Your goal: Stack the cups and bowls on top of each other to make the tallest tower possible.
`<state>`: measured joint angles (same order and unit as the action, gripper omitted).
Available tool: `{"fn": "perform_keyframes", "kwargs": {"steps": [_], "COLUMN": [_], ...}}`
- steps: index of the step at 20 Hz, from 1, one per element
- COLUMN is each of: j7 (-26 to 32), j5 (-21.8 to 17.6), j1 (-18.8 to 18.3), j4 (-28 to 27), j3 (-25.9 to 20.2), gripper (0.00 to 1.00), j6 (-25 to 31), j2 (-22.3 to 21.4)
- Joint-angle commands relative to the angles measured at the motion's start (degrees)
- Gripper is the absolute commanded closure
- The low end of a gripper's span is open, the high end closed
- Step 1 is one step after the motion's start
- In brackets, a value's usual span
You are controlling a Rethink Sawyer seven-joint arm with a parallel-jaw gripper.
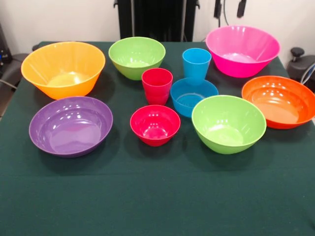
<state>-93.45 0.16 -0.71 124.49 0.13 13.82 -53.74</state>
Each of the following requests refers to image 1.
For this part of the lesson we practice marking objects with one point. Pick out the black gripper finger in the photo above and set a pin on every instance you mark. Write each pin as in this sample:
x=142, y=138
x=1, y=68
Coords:
x=241, y=8
x=218, y=8

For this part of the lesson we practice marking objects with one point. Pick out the pink bowl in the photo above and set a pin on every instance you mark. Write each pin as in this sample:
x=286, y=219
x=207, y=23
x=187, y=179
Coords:
x=242, y=46

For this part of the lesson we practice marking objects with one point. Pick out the blue cup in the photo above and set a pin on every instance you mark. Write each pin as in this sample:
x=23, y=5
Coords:
x=197, y=66

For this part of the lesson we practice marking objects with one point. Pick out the red cup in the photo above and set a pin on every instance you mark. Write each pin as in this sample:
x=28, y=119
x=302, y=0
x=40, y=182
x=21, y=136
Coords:
x=157, y=91

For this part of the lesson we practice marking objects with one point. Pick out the black office chair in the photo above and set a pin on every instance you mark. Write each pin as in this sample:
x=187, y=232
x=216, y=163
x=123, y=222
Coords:
x=14, y=66
x=297, y=66

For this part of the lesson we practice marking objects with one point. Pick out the green bowl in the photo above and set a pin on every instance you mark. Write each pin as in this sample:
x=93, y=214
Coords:
x=229, y=118
x=136, y=52

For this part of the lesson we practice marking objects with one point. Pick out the orange bowl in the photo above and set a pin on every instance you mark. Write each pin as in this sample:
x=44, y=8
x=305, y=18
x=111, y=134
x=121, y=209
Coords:
x=278, y=98

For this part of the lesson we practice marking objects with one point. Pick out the blue bowl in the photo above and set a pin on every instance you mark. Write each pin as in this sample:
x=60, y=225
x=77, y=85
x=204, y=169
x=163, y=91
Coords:
x=182, y=100

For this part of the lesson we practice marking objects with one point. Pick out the red bowl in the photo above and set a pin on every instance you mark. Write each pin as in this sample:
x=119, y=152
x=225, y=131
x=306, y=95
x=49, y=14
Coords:
x=155, y=123

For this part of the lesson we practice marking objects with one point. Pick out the yellow bowl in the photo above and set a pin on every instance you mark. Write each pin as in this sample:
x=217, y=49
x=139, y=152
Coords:
x=61, y=59

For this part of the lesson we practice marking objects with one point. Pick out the purple bowl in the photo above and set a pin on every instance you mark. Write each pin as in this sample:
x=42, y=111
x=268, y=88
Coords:
x=71, y=123

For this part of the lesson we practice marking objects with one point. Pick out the dark green tablecloth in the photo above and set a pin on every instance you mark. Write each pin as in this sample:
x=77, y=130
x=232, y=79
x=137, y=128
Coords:
x=157, y=196

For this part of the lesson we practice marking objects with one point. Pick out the black computer box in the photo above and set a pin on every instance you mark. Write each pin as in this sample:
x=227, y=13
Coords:
x=5, y=49

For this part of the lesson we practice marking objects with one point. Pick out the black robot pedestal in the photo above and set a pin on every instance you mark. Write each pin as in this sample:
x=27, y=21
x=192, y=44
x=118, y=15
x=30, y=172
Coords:
x=157, y=19

